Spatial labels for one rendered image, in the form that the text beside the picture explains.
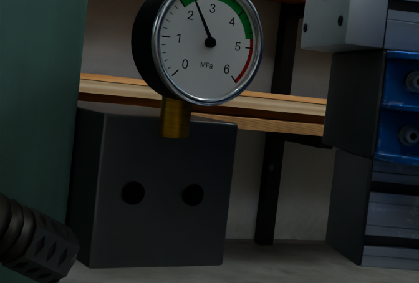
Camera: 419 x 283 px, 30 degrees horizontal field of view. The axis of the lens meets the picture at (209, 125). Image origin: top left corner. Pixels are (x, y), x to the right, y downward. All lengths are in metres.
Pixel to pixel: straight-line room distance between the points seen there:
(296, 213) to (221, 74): 3.04
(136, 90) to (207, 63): 2.15
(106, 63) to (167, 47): 2.63
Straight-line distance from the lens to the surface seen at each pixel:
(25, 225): 0.32
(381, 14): 0.65
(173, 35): 0.38
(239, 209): 3.28
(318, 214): 3.48
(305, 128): 2.79
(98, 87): 2.50
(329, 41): 0.68
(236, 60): 0.40
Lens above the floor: 0.64
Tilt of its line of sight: 3 degrees down
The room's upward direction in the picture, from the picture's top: 6 degrees clockwise
